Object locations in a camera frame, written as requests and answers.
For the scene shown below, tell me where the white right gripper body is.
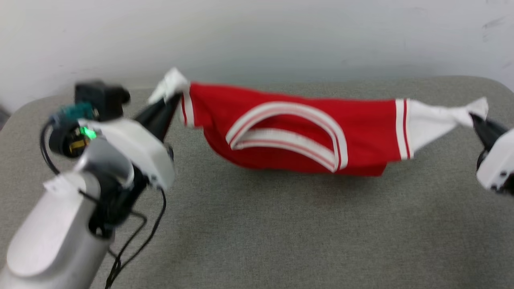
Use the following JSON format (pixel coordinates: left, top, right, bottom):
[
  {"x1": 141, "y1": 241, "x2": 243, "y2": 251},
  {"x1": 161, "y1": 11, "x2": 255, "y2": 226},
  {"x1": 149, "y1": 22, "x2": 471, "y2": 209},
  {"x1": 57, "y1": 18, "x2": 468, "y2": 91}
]
[{"x1": 475, "y1": 128, "x2": 514, "y2": 196}]

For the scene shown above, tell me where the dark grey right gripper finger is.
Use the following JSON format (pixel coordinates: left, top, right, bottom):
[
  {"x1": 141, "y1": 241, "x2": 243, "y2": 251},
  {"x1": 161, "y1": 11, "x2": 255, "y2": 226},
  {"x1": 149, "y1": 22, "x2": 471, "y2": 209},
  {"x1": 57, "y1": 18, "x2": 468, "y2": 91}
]
[
  {"x1": 478, "y1": 116, "x2": 509, "y2": 141},
  {"x1": 470, "y1": 114, "x2": 498, "y2": 152}
]

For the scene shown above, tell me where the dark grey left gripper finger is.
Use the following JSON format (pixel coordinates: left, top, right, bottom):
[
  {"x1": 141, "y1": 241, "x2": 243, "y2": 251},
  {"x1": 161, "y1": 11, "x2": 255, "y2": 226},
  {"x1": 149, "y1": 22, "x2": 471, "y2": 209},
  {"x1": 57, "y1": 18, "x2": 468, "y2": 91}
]
[
  {"x1": 149, "y1": 96, "x2": 182, "y2": 142},
  {"x1": 135, "y1": 94, "x2": 180, "y2": 128}
]

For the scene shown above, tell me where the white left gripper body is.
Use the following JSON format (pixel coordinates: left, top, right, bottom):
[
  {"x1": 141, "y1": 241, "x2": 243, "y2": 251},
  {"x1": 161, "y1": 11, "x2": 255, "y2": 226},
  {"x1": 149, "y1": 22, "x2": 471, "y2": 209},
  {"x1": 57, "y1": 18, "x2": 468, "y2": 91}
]
[{"x1": 79, "y1": 118, "x2": 176, "y2": 191}]

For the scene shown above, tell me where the red white basketball jersey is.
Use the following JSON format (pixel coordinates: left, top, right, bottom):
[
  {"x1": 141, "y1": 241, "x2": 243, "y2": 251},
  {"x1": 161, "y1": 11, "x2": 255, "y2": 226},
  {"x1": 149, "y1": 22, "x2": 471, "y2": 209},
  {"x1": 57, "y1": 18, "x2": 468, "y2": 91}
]
[{"x1": 148, "y1": 67, "x2": 489, "y2": 177}]

